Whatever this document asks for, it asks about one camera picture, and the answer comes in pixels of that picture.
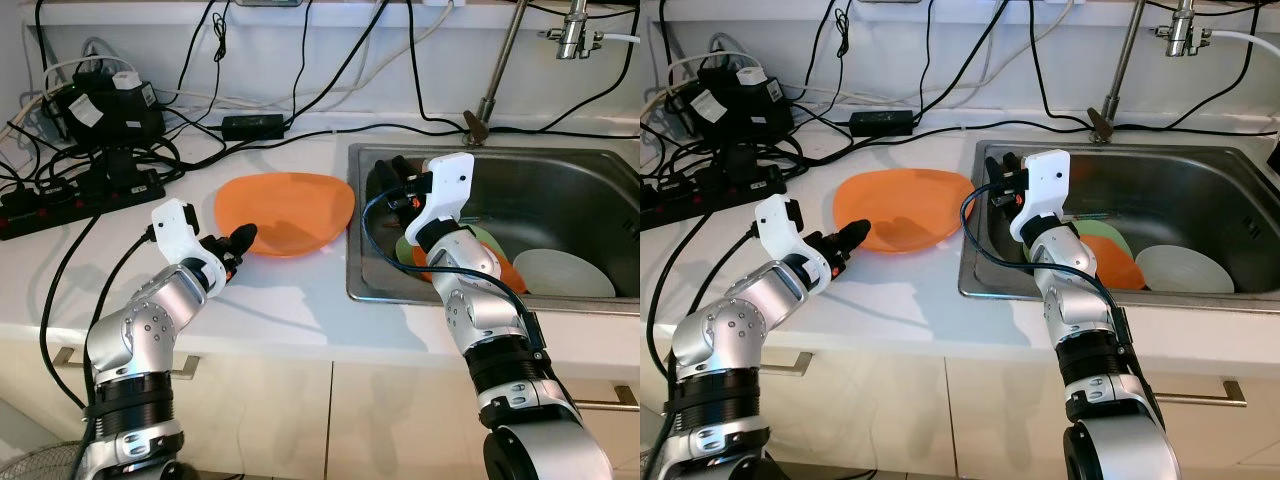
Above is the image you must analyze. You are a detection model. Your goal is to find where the black cable along counter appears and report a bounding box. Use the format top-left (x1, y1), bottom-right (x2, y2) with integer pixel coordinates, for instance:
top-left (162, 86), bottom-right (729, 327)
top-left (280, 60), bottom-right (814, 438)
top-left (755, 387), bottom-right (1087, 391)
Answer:
top-left (913, 116), bottom-right (1280, 139)
top-left (285, 120), bottom-right (641, 142)

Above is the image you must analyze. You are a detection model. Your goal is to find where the black charger with white labels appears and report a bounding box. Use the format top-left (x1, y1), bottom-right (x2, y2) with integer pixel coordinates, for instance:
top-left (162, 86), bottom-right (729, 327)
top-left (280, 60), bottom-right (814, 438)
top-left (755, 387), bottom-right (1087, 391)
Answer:
top-left (680, 62), bottom-right (797, 144)
top-left (52, 68), bottom-right (166, 149)

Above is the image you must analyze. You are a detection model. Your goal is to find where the black power strip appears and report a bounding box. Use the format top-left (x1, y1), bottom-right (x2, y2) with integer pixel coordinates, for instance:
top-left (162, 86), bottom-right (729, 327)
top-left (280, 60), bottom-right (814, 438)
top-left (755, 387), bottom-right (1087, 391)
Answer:
top-left (0, 168), bottom-right (166, 242)
top-left (640, 160), bottom-right (787, 230)

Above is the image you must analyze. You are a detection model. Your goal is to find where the thick black power strip cable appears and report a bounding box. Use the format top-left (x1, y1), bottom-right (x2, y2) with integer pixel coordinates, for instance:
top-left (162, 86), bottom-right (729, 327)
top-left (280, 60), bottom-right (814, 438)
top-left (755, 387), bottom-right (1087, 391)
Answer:
top-left (37, 212), bottom-right (101, 413)
top-left (643, 208), bottom-right (721, 386)

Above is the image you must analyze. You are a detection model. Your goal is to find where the wire fan guard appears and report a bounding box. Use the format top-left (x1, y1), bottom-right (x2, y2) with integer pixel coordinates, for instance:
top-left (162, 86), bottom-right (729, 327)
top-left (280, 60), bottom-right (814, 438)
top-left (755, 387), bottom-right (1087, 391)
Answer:
top-left (0, 440), bottom-right (87, 480)

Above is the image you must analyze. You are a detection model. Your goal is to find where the black hanging wall cable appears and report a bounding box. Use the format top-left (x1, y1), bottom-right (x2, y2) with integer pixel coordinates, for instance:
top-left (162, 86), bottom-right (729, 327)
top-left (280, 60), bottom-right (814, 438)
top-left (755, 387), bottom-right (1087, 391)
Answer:
top-left (1028, 0), bottom-right (1093, 128)
top-left (407, 0), bottom-right (471, 131)

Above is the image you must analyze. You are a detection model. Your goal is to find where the black plug block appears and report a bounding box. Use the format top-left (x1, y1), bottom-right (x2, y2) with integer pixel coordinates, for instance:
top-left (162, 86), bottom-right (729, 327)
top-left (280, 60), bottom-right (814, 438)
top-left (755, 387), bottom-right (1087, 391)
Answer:
top-left (725, 140), bottom-right (771, 187)
top-left (100, 145), bottom-right (142, 192)

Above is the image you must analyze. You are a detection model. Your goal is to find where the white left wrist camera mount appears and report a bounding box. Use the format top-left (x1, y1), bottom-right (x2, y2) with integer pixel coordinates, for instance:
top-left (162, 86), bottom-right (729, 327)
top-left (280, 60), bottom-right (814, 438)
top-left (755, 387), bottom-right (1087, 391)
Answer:
top-left (755, 195), bottom-right (832, 283)
top-left (150, 198), bottom-right (230, 282)

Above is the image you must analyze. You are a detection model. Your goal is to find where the small black power adapter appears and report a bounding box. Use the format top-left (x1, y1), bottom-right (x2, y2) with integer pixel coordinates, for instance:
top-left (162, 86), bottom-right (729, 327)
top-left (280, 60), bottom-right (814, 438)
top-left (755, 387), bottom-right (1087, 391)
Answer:
top-left (220, 113), bottom-right (289, 142)
top-left (850, 108), bottom-right (917, 137)

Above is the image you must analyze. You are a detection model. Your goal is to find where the orange plastic bowl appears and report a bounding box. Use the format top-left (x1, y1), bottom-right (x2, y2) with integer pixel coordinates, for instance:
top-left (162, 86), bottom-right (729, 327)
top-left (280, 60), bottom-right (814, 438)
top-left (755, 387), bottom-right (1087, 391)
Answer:
top-left (412, 240), bottom-right (529, 297)
top-left (1075, 233), bottom-right (1149, 292)

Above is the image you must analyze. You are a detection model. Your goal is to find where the white bowl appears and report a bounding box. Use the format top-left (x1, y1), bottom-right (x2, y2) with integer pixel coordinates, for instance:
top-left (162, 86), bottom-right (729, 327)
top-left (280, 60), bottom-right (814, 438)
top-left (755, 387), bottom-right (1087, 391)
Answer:
top-left (1133, 245), bottom-right (1237, 295)
top-left (512, 248), bottom-right (617, 300)

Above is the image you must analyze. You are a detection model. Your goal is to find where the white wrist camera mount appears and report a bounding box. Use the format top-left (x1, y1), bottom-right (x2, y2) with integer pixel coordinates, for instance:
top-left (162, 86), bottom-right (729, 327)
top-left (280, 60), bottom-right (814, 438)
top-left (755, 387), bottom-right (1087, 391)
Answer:
top-left (755, 195), bottom-right (832, 283)
top-left (1008, 150), bottom-right (1072, 242)
top-left (405, 153), bottom-right (477, 247)
top-left (150, 198), bottom-right (230, 282)

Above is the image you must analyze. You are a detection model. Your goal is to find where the stainless steel sink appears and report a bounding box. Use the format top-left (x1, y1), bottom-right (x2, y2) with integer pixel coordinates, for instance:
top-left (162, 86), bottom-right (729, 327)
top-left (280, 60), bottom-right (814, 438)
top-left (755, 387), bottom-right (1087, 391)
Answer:
top-left (958, 140), bottom-right (1280, 311)
top-left (345, 143), bottom-right (641, 316)

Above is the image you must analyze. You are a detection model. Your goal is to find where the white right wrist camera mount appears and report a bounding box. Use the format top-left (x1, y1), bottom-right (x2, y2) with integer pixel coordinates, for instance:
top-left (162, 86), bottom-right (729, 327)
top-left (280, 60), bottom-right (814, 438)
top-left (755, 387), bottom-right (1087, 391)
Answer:
top-left (405, 153), bottom-right (477, 247)
top-left (1008, 150), bottom-right (1072, 242)

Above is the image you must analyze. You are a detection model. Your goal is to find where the metal sink faucet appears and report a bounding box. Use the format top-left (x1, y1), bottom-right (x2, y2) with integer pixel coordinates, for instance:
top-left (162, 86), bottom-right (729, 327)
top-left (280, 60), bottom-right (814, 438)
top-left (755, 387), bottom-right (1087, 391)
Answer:
top-left (1088, 0), bottom-right (1149, 145)
top-left (465, 0), bottom-right (532, 149)

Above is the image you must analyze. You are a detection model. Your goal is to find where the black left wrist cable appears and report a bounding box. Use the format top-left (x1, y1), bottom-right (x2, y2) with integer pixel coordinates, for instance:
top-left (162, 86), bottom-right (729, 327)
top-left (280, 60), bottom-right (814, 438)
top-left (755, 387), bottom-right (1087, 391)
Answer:
top-left (660, 226), bottom-right (765, 351)
top-left (82, 228), bottom-right (159, 411)

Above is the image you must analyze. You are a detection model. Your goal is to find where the chrome filter tap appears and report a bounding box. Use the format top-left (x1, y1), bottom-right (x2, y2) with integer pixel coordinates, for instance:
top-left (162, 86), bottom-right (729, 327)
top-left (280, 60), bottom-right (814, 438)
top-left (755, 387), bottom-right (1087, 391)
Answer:
top-left (1160, 0), bottom-right (1214, 59)
top-left (545, 0), bottom-right (607, 62)

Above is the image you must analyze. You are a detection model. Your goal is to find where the green plate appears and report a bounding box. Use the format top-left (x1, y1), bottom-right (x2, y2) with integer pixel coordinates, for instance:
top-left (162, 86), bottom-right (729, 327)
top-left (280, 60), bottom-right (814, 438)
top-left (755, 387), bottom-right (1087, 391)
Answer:
top-left (1070, 220), bottom-right (1134, 260)
top-left (393, 225), bottom-right (502, 272)

